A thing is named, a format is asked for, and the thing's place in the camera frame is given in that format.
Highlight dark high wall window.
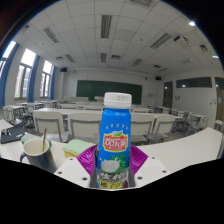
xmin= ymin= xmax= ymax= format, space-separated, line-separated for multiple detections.
xmin=175 ymin=76 xmax=213 ymax=89

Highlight wooden stir stick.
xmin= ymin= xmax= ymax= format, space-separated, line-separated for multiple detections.
xmin=42 ymin=127 xmax=48 ymax=153

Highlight dark blue mug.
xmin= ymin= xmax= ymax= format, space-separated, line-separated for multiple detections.
xmin=19 ymin=138 xmax=58 ymax=174

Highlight black laptop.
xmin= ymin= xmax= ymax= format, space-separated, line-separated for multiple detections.
xmin=0 ymin=124 xmax=26 ymax=145

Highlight green chalkboard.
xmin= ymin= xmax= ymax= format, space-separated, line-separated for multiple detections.
xmin=76 ymin=79 xmax=143 ymax=105

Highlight classroom windows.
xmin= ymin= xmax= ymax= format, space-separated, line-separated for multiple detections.
xmin=0 ymin=40 xmax=54 ymax=101

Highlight yellow and green sponge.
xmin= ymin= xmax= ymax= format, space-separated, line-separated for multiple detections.
xmin=62 ymin=138 xmax=96 ymax=158

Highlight classroom desks and chairs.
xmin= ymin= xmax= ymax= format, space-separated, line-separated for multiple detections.
xmin=3 ymin=96 xmax=224 ymax=144

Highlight ceiling light panels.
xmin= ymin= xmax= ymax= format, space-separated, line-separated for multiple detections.
xmin=19 ymin=0 xmax=221 ymax=71

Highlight dark door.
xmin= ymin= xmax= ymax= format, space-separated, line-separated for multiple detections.
xmin=163 ymin=81 xmax=174 ymax=108

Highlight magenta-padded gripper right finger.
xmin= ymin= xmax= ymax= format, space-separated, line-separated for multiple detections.
xmin=127 ymin=144 xmax=173 ymax=189

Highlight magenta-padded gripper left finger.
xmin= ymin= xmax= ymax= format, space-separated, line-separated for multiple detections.
xmin=54 ymin=144 xmax=100 ymax=189

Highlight blue window curtains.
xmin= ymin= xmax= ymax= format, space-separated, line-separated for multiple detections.
xmin=0 ymin=43 xmax=56 ymax=108

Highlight blue drink bottle white cap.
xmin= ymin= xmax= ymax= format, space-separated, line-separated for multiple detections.
xmin=96 ymin=92 xmax=133 ymax=190

